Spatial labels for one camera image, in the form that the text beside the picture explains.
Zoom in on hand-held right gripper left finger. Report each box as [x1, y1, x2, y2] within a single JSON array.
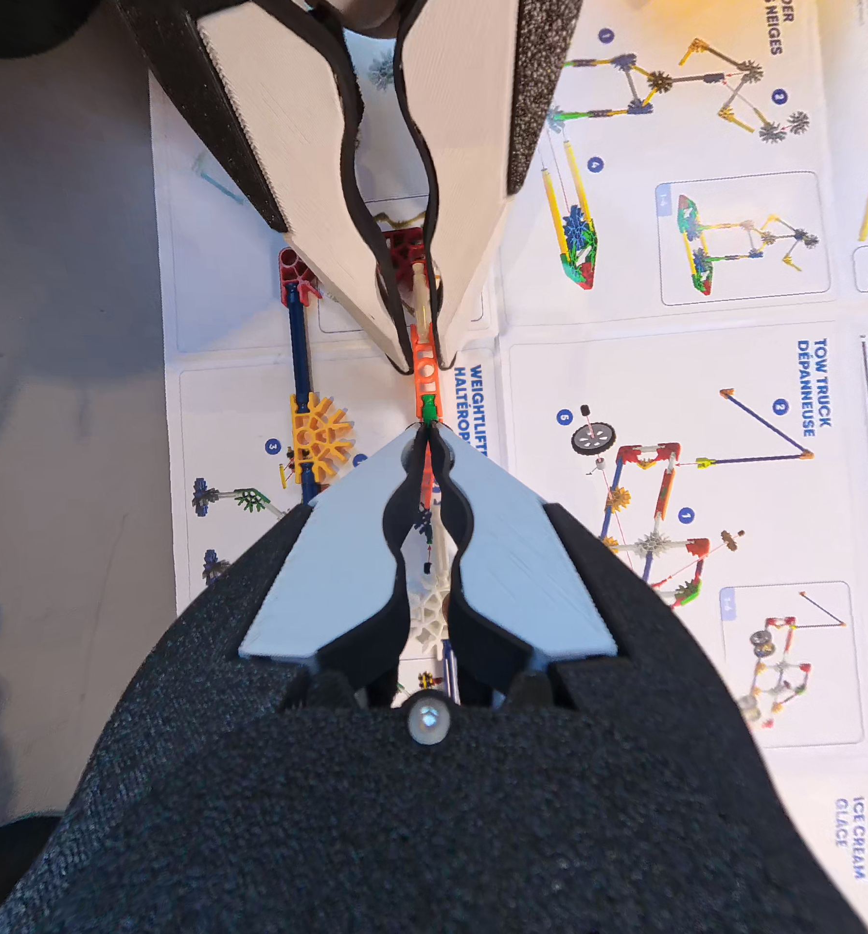
[[238, 425, 429, 690]]

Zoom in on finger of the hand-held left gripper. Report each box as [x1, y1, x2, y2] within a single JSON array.
[[396, 0, 520, 371], [197, 0, 416, 376]]

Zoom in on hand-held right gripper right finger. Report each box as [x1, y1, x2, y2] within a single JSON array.
[[428, 425, 619, 698]]

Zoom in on white snowflake connector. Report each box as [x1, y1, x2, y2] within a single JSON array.
[[408, 576, 453, 654]]

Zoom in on red toy connector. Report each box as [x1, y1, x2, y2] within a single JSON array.
[[279, 247, 325, 307], [379, 226, 427, 289]]

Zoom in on yellow toy connector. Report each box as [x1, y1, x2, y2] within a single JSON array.
[[289, 393, 354, 486]]

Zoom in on orange toy bar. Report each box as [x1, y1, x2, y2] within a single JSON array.
[[409, 324, 442, 515]]

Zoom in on white instruction sheet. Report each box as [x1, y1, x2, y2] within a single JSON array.
[[149, 0, 868, 934]]

